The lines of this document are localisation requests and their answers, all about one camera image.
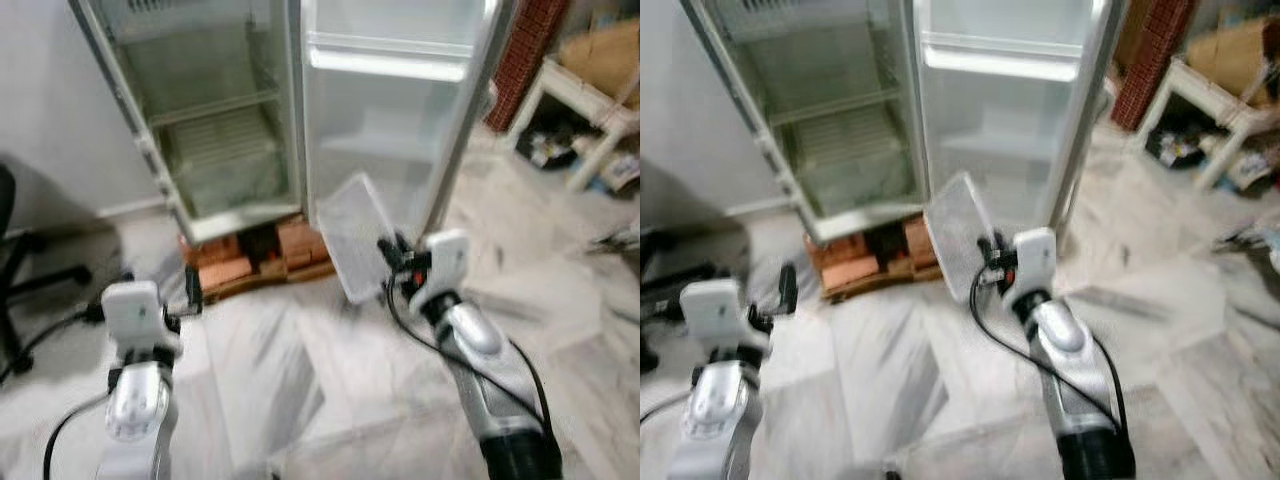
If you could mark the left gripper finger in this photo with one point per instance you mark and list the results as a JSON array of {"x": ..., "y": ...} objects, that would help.
[
  {"x": 193, "y": 288},
  {"x": 787, "y": 287}
]

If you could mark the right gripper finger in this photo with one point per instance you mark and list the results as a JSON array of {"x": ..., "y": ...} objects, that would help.
[
  {"x": 390, "y": 248},
  {"x": 992, "y": 244}
]

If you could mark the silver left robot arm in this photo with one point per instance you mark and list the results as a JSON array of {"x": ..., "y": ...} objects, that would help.
[
  {"x": 135, "y": 410},
  {"x": 715, "y": 415}
]

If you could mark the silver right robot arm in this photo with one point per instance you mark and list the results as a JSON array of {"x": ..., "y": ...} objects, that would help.
[
  {"x": 1065, "y": 335},
  {"x": 480, "y": 340}
]

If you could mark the silver fridge door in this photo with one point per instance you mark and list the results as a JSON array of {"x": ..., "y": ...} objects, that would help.
[
  {"x": 390, "y": 130},
  {"x": 1010, "y": 130}
]

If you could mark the empty silver fridge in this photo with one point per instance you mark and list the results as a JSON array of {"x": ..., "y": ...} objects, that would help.
[
  {"x": 840, "y": 160},
  {"x": 215, "y": 160}
]

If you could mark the white fridge door shelf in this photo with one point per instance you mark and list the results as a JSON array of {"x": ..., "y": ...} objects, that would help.
[
  {"x": 390, "y": 62},
  {"x": 1000, "y": 62}
]

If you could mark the glass fridge shelf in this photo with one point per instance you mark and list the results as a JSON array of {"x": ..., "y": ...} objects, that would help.
[
  {"x": 835, "y": 105},
  {"x": 215, "y": 105}
]

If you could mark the orange brick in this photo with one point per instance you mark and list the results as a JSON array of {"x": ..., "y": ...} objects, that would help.
[
  {"x": 852, "y": 270},
  {"x": 920, "y": 242},
  {"x": 300, "y": 242},
  {"x": 225, "y": 272}
]

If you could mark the black office chair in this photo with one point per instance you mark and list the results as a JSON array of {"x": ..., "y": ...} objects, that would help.
[
  {"x": 12, "y": 270},
  {"x": 670, "y": 280}
]

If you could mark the black plastic bin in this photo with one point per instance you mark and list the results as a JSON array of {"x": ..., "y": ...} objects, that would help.
[
  {"x": 550, "y": 150},
  {"x": 1172, "y": 148}
]

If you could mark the red brick tile pillar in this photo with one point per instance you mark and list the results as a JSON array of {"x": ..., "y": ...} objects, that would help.
[
  {"x": 525, "y": 60},
  {"x": 1150, "y": 60}
]

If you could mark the white plastic table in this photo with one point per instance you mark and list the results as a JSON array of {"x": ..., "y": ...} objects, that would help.
[
  {"x": 590, "y": 105},
  {"x": 1215, "y": 95}
]

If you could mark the brown paper bag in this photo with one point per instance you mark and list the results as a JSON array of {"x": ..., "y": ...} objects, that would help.
[
  {"x": 605, "y": 60},
  {"x": 1235, "y": 55}
]

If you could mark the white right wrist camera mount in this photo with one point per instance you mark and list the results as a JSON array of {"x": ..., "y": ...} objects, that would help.
[
  {"x": 1036, "y": 260},
  {"x": 447, "y": 262}
]

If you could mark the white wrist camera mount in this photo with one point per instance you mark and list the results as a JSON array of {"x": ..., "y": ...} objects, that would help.
[
  {"x": 130, "y": 315},
  {"x": 1036, "y": 260},
  {"x": 447, "y": 262},
  {"x": 712, "y": 312}
]

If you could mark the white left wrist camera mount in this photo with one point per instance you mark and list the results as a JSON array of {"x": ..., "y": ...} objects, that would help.
[
  {"x": 712, "y": 312},
  {"x": 130, "y": 315}
]

